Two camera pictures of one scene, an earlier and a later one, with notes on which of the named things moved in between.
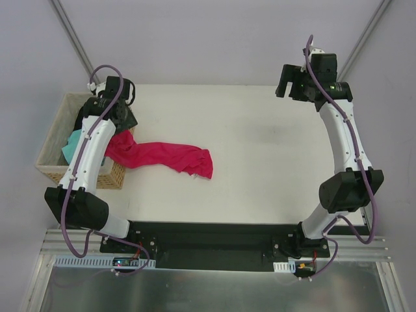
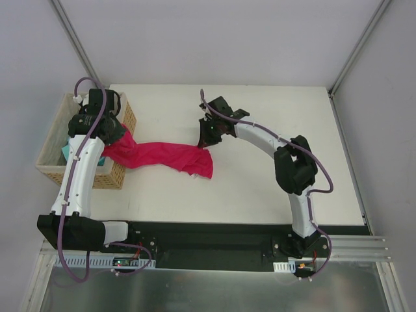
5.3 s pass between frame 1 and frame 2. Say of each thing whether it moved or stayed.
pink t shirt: stayed
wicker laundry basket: stayed
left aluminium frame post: stayed
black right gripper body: moved
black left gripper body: moved
